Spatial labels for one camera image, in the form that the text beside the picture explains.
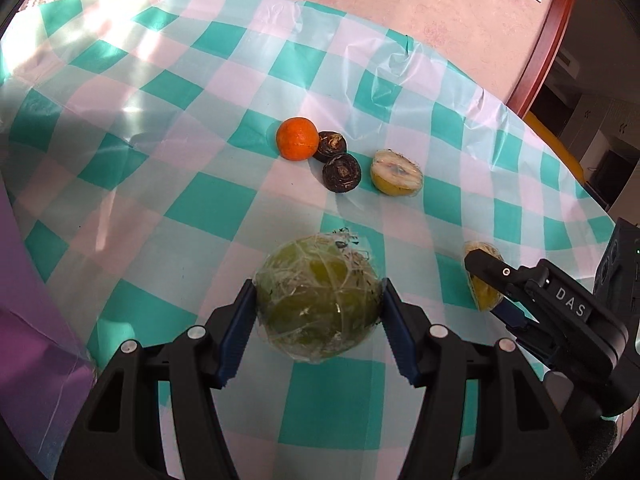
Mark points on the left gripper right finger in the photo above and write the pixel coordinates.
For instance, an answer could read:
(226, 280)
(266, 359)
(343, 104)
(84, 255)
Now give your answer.
(485, 414)

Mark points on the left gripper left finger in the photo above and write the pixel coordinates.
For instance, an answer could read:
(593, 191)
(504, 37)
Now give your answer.
(117, 432)

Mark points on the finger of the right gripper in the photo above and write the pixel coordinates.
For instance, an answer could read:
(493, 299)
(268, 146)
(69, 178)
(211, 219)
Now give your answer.
(524, 285)
(511, 316)

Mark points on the yellow fruit slice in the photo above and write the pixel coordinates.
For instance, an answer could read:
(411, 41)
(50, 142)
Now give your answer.
(486, 294)

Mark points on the round green fruit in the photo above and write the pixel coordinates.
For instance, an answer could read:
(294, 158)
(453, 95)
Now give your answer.
(318, 296)

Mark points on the yellow pear half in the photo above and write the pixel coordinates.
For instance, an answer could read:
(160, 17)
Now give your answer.
(394, 175)

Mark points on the small orange mandarin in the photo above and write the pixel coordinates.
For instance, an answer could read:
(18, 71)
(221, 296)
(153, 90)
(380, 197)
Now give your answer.
(297, 139)

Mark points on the teal white checkered tablecloth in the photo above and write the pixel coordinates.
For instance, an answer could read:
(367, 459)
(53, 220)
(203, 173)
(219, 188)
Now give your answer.
(139, 154)

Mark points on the red wooden door frame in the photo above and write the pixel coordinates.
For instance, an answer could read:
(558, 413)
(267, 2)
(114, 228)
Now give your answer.
(540, 61)

